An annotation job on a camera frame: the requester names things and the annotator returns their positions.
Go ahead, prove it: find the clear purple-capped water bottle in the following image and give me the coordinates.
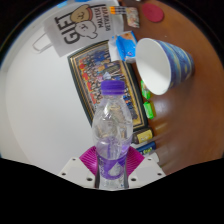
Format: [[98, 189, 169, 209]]
[[91, 79, 134, 191]]

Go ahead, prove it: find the flat round red coaster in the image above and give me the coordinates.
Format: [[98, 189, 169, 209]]
[[141, 2, 165, 24]]

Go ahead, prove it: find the dark blue pump bottle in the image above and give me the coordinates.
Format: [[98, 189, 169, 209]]
[[134, 141, 158, 156]]

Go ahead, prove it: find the blue tissue pack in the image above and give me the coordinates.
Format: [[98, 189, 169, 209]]
[[109, 30, 139, 64]]

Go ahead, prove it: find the blue patterned paper cup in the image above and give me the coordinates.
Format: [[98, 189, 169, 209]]
[[134, 37, 196, 96]]

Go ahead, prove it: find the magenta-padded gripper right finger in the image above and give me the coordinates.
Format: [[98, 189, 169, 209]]
[[125, 146, 167, 189]]

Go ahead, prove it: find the small snack packet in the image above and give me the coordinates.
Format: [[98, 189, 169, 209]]
[[124, 6, 140, 29]]

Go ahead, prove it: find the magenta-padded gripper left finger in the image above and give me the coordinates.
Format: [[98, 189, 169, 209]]
[[58, 146, 100, 189]]

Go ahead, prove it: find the framed group picture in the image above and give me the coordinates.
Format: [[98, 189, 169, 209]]
[[67, 39, 150, 132]]

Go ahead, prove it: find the white paper gift bag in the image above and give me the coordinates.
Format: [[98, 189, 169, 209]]
[[32, 3, 119, 58]]

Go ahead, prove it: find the amber pump bottle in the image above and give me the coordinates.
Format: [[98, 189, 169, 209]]
[[131, 128, 154, 145]]

